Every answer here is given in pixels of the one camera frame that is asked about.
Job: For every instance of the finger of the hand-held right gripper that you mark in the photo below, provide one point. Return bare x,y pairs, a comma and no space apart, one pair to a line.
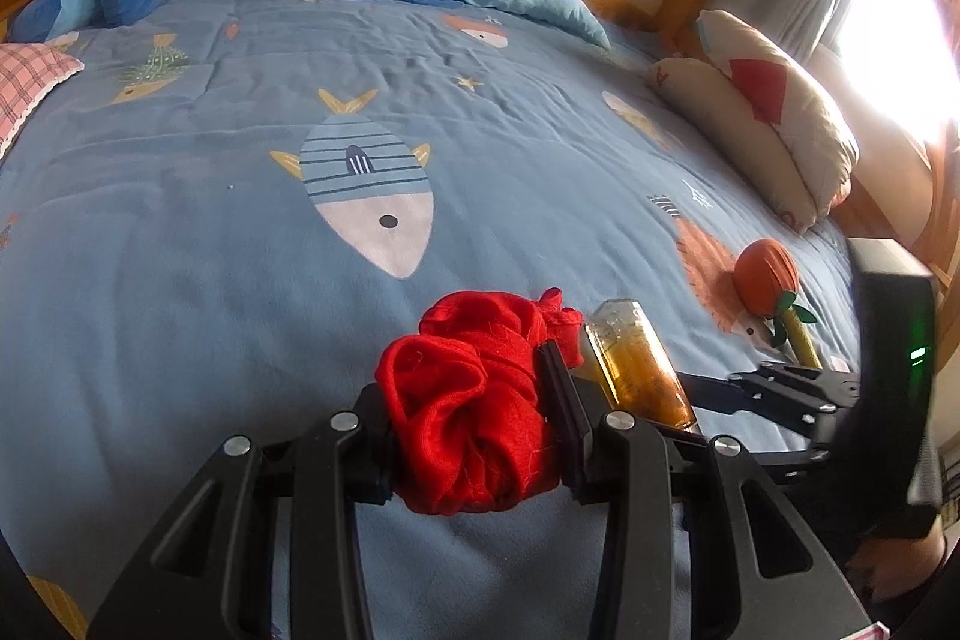
780,460
787,389

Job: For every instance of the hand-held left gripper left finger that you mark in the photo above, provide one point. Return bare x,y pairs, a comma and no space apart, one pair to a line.
367,452

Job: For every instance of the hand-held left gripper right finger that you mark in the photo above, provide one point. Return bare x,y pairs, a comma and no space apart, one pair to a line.
577,437

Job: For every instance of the clear bottle with amber liquid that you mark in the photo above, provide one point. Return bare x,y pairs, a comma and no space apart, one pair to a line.
637,370

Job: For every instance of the red cloth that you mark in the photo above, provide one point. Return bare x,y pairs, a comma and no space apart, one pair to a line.
465,407

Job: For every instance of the person's right hand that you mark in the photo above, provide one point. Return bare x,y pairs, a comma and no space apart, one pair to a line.
896,565

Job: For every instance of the orange plush fruit toy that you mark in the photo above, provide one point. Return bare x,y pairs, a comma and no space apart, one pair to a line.
765,269

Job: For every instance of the white pillow with red print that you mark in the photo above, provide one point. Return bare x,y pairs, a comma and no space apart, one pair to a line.
795,108

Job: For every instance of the blue fish-print blanket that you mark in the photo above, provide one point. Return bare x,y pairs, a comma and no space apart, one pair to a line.
225,235

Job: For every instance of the pink plaid pillow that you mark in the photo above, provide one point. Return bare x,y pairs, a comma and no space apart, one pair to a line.
30,78

